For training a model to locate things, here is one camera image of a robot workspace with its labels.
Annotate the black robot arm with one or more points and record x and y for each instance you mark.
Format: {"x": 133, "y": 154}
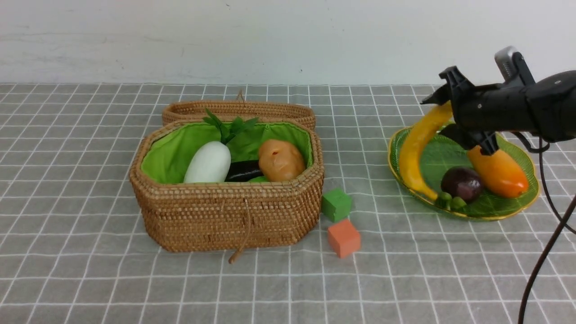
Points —
{"x": 546, "y": 109}

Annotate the brown potato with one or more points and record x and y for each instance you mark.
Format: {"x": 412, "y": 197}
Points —
{"x": 280, "y": 161}

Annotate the woven rattan basket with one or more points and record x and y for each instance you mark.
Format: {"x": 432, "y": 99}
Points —
{"x": 202, "y": 217}

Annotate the grey checkered tablecloth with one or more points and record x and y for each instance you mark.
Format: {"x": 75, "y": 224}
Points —
{"x": 74, "y": 249}

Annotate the white radish with leaves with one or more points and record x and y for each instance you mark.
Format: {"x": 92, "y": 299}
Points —
{"x": 211, "y": 162}

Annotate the green foam cube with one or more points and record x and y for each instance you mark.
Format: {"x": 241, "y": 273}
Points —
{"x": 336, "y": 205}

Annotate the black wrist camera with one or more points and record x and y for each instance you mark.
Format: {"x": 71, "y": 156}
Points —
{"x": 513, "y": 67}

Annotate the woven rattan basket lid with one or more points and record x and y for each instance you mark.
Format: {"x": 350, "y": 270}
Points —
{"x": 185, "y": 110}

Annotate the orange mango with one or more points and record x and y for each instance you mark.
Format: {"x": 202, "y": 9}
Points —
{"x": 499, "y": 172}

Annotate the yellow banana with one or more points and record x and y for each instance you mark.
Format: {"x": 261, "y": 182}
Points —
{"x": 412, "y": 148}

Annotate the dark purple mangosteen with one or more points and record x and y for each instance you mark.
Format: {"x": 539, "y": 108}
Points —
{"x": 460, "y": 186}

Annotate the green glass leaf plate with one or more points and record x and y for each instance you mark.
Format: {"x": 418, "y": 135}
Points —
{"x": 441, "y": 153}

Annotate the purple eggplant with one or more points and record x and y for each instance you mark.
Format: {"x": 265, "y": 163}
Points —
{"x": 243, "y": 171}

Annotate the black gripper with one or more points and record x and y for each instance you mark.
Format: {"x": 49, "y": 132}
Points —
{"x": 479, "y": 111}

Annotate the orange foam cube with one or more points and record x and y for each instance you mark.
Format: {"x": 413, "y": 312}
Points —
{"x": 344, "y": 238}

